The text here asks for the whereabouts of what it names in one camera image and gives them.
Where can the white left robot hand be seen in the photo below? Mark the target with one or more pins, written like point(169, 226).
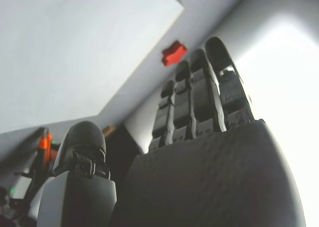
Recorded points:
point(211, 177)

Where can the orange black utility knife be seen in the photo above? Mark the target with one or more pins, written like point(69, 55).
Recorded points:
point(45, 147)

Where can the white paper pad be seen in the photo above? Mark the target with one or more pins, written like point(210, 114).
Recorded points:
point(74, 50)

